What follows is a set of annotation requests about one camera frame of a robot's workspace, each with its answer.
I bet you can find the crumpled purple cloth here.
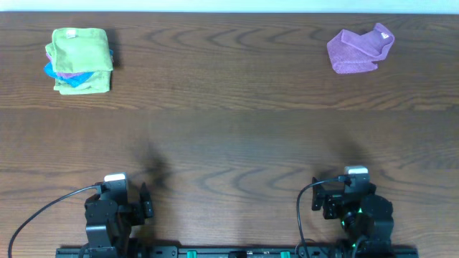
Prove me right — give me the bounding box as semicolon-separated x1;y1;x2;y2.
326;23;395;75

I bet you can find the right black cable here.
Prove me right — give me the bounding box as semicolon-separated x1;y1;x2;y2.
295;174;351;258

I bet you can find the folded blue cloth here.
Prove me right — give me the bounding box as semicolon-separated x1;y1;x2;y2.
44;62;95;87

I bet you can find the left black cable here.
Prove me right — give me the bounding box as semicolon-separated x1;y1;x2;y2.
7;184;103;258

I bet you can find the black cable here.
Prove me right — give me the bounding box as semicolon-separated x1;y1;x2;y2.
295;174;351;258
7;184;103;258

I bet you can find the folded purple cloth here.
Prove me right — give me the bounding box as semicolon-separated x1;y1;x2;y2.
46;53;93;79

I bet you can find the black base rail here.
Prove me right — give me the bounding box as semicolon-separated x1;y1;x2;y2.
55;246;419;258

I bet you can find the light green cloth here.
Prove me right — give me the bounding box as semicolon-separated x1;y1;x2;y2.
45;27;113;73

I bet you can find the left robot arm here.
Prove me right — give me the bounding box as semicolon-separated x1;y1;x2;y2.
78;179;153;257

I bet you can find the folded green cloth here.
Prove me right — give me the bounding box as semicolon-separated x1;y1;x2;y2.
54;71;111;95

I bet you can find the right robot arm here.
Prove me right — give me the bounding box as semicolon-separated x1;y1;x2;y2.
311;174;394;257

